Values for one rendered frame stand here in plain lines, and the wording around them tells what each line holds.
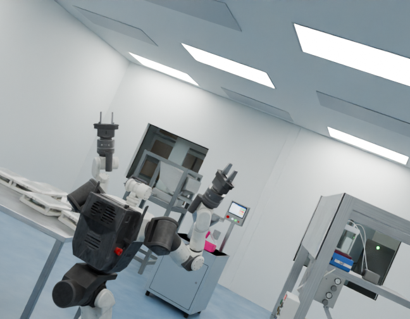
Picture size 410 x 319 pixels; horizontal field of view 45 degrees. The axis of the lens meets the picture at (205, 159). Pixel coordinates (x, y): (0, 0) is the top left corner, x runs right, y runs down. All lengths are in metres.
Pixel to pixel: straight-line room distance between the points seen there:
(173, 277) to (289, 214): 3.01
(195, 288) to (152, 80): 4.78
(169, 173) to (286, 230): 2.41
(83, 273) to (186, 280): 3.45
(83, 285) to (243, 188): 6.28
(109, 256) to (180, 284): 3.55
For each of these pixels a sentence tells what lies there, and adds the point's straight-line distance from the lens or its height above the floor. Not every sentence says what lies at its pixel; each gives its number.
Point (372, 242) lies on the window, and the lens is 8.13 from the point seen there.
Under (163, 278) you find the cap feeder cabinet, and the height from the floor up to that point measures 0.27.
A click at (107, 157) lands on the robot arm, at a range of 2.50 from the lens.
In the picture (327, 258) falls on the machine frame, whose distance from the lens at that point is 2.43.
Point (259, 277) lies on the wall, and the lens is 8.21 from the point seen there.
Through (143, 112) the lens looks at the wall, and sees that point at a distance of 9.22.
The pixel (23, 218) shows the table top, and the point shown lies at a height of 0.83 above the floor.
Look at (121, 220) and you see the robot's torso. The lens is 2.11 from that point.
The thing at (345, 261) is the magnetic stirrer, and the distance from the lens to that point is 3.15.
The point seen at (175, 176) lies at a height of 1.34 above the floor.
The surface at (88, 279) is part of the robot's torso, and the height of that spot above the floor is 0.89.
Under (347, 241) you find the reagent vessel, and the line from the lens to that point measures 3.17.
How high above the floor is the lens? 1.49
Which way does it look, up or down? 2 degrees up
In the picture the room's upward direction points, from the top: 24 degrees clockwise
